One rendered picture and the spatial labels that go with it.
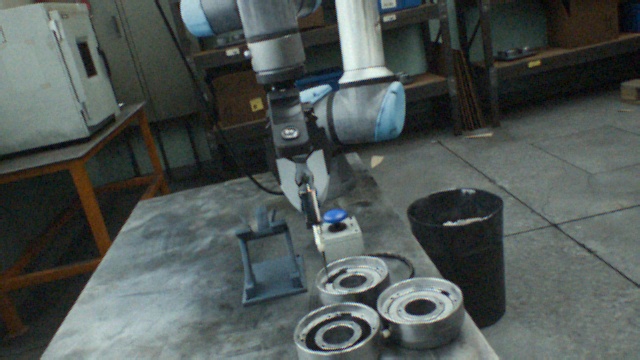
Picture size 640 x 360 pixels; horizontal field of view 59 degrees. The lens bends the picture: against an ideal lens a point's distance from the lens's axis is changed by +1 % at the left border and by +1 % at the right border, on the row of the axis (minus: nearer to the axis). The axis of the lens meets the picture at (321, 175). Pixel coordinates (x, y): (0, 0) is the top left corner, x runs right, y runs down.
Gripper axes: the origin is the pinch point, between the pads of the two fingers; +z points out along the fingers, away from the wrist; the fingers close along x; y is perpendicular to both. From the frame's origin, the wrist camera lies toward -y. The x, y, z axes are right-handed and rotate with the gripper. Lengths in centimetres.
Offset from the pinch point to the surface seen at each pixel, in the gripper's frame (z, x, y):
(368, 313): 9.8, -4.2, -17.3
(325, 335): 10.7, 1.6, -18.4
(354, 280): 11.2, -3.9, -5.6
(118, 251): 13, 41, 33
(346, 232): 8.6, -4.8, 6.0
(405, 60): 35, -103, 389
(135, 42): -24, 102, 361
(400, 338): 11.3, -7.0, -21.6
